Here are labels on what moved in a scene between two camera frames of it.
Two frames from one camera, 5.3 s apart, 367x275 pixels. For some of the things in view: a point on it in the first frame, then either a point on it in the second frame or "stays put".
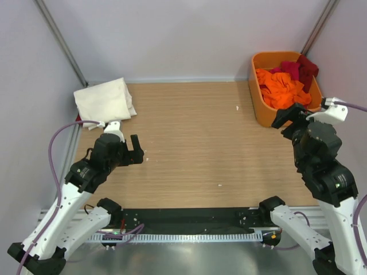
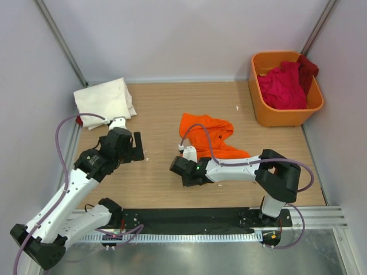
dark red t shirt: [307, 70] stays put
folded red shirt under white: [78, 118] stays put
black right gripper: [295, 113] → [187, 183]
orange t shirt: [280, 91] → [195, 136]
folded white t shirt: [105, 101] stays put
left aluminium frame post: [57, 33] stays put
